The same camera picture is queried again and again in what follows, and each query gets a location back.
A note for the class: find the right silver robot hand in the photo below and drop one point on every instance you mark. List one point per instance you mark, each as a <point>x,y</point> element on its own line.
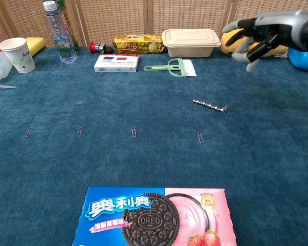
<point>285,28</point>

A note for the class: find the yellow plush toy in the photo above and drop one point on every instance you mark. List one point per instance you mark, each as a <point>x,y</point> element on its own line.
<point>277,52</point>

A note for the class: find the blue detergent bottle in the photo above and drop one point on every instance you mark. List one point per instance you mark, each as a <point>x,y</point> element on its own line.
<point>303,61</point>

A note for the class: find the beige lidded lunch box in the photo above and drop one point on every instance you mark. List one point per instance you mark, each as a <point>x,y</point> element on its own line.
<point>190,42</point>

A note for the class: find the green hand brush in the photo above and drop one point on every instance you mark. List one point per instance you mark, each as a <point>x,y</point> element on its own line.
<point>181,67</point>

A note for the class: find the yellow biscuit pack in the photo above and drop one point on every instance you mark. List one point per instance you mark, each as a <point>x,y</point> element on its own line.
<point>138,44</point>

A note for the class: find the woven folding screen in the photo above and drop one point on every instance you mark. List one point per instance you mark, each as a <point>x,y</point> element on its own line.
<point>118,18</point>

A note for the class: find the white box red blue print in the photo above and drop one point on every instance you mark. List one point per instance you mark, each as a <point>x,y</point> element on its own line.
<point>116,63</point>

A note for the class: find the blue carpet table cover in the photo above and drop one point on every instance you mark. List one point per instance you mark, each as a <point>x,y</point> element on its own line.
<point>154,159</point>

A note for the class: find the red emergency stop button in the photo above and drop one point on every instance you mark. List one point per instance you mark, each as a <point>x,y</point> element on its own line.
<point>100,47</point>

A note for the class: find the brown tea bottle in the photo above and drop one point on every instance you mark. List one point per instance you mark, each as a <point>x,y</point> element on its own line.
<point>69,28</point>

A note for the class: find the clear water bottle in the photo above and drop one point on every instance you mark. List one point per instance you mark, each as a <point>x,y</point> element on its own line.
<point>62,38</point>

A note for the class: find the Oreo strawberry cookie box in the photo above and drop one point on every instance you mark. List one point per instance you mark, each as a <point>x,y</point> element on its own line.
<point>154,220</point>

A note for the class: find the yellow sponge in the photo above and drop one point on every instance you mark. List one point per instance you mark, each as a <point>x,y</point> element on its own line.
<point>37,44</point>

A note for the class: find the white paper cup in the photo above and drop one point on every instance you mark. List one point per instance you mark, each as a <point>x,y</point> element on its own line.
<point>16,55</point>

